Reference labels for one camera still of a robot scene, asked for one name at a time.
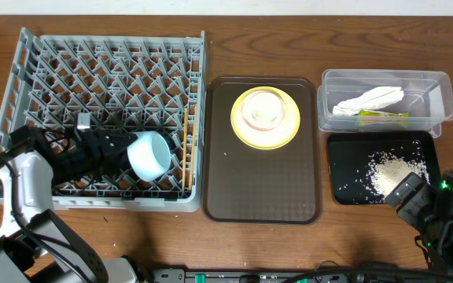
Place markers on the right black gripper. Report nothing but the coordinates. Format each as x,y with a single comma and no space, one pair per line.
425,195

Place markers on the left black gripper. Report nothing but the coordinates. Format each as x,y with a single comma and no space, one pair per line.
113,148

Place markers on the rice food waste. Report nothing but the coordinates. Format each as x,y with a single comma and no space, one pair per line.
391,173

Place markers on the green orange snack wrapper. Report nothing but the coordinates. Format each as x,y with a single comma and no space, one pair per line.
374,113

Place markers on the white napkin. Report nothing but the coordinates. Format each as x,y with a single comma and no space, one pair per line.
374,99

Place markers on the pink plastic bowl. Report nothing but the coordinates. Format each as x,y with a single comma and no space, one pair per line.
259,126

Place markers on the yellow plastic plate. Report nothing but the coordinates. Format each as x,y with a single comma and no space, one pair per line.
272,139

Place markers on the cream plastic cup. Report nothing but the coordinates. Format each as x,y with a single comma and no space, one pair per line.
265,107

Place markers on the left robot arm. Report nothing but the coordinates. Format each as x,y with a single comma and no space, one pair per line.
36,245

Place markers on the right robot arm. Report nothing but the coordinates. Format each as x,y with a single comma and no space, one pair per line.
436,238

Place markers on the black plastic tray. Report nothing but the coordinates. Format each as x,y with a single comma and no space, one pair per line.
348,157

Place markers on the grey plastic dish rack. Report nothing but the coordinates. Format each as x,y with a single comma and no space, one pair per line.
125,83

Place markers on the clear plastic bin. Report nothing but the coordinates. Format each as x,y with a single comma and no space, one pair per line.
428,100

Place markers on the dark brown serving tray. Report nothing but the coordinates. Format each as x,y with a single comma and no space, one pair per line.
243,184

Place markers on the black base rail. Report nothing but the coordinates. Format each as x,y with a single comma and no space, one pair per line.
329,275

